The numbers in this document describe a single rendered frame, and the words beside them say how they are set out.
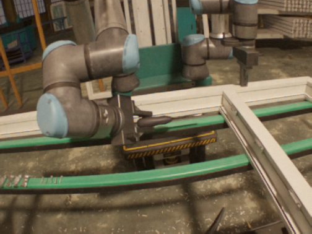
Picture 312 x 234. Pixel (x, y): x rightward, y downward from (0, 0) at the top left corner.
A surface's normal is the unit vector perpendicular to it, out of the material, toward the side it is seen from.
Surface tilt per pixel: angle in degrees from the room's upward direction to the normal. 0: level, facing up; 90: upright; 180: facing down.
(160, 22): 90
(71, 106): 56
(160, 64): 90
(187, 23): 90
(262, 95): 90
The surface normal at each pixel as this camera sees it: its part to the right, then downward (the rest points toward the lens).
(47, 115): -0.57, 0.01
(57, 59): 0.07, -0.26
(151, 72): 0.17, 0.47
